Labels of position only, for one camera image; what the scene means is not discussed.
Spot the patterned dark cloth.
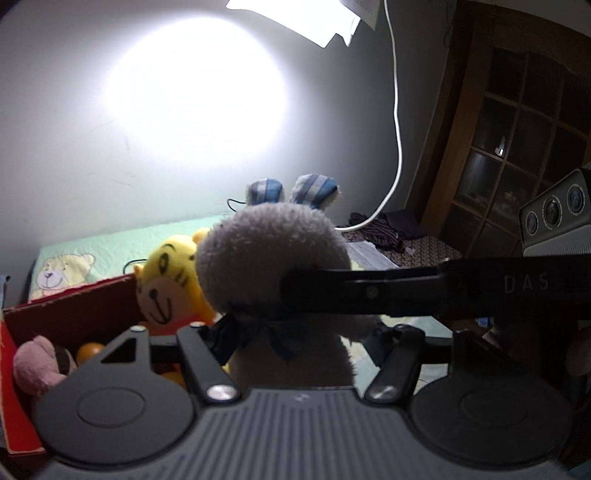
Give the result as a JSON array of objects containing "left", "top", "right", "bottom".
[{"left": 344, "top": 231, "right": 463, "bottom": 268}]

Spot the white wall paper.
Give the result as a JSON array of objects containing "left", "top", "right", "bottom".
[{"left": 226, "top": 0, "right": 381, "bottom": 48}]

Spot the white bunny plush front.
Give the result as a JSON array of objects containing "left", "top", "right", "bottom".
[{"left": 195, "top": 173, "right": 380, "bottom": 391}]

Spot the white power cord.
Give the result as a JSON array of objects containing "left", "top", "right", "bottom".
[{"left": 334, "top": 0, "right": 404, "bottom": 232}]

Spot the black thin cable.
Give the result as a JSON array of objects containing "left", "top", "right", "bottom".
[{"left": 121, "top": 197, "right": 249, "bottom": 273}]

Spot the dark wooden cabinet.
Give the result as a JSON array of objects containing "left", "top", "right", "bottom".
[{"left": 408, "top": 1, "right": 590, "bottom": 256}]

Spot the red cardboard box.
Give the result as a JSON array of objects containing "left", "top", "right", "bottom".
[{"left": 1, "top": 274, "right": 143, "bottom": 455}]

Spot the yellow tiger plush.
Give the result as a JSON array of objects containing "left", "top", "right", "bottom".
[{"left": 134, "top": 227, "right": 216, "bottom": 336}]

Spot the mauve teddy bear plush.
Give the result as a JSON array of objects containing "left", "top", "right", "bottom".
[{"left": 12, "top": 335, "right": 77, "bottom": 398}]

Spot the printed paper sheet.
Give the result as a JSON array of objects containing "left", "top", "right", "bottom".
[{"left": 346, "top": 241, "right": 399, "bottom": 271}]

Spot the dark striped clothing pile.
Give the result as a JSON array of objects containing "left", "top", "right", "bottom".
[{"left": 356, "top": 210, "right": 427, "bottom": 253}]

